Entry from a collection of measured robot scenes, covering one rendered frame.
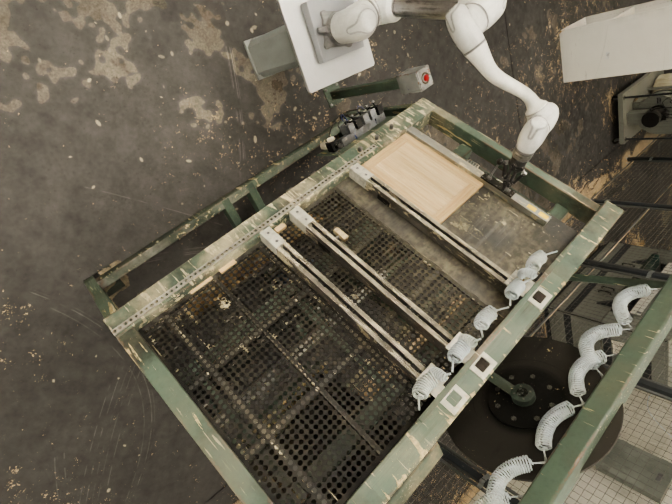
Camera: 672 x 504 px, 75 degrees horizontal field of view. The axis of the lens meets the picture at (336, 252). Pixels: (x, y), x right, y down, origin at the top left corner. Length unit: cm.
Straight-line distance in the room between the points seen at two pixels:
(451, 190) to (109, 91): 199
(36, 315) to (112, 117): 119
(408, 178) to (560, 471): 153
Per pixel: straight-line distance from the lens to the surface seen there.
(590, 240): 245
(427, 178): 251
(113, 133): 287
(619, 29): 583
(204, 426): 185
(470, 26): 205
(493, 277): 217
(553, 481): 208
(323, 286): 198
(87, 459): 340
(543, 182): 270
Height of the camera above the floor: 283
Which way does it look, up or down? 52 degrees down
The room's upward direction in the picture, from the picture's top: 107 degrees clockwise
